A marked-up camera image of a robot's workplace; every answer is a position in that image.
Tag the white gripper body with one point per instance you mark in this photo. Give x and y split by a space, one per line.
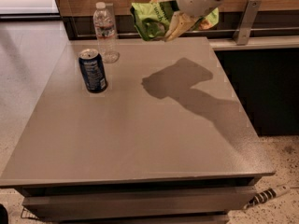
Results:
196 8

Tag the green rice chip bag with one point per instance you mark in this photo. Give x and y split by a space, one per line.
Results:
152 19

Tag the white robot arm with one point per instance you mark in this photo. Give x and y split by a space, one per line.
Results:
204 23

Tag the clear plastic water bottle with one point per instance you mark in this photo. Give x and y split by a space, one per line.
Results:
105 32

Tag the blue soda can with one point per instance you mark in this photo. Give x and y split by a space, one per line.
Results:
92 70

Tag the grey cabinet drawer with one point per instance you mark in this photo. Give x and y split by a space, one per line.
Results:
138 203

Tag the grey metal bracket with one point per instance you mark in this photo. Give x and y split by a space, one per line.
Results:
242 33

